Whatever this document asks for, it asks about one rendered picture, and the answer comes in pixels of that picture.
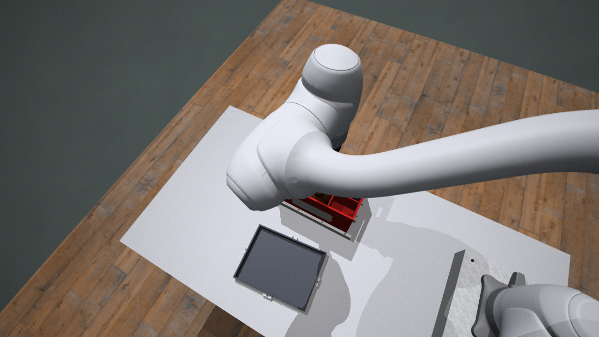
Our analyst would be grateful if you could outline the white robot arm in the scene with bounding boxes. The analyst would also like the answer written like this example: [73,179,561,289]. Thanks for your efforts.
[226,44,599,337]

